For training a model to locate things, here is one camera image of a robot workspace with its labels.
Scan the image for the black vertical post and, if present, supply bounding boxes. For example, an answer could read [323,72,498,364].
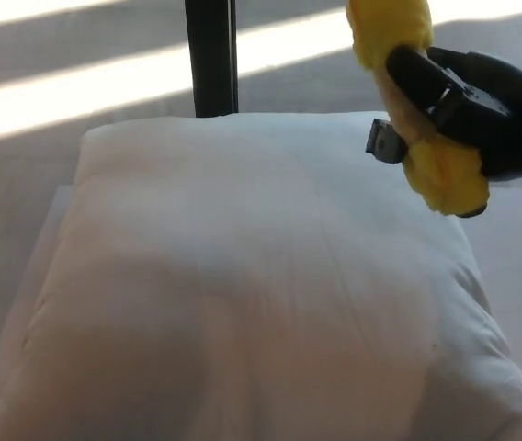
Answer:
[183,0,240,117]

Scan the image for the yellow fluffy cloth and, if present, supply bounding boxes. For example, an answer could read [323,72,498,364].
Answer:
[346,0,492,217]

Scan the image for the white pillow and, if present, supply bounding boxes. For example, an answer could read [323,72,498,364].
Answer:
[0,109,522,441]

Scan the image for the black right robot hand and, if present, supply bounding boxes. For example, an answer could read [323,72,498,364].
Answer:
[387,45,522,178]

